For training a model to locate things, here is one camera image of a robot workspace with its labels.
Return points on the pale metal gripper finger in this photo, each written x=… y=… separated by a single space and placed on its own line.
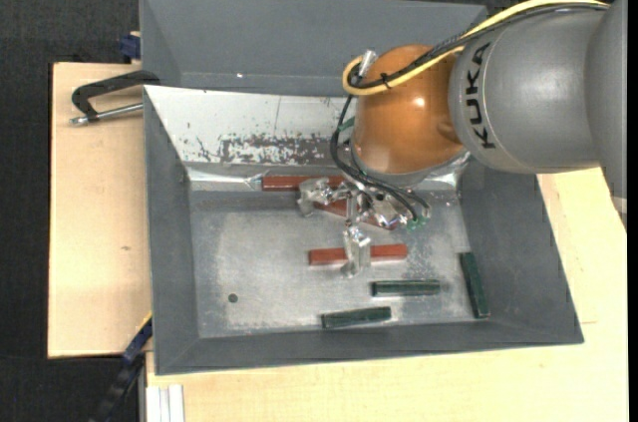
x=355 y=250
x=315 y=194

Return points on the red-brown flat block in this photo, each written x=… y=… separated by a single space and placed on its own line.
x=281 y=183
x=389 y=252

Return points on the dark green flat block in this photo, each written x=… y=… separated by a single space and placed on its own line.
x=474 y=285
x=405 y=288
x=356 y=317

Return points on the grey metal bin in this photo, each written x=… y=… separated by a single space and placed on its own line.
x=269 y=260

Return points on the pale flat board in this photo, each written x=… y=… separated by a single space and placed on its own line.
x=99 y=210

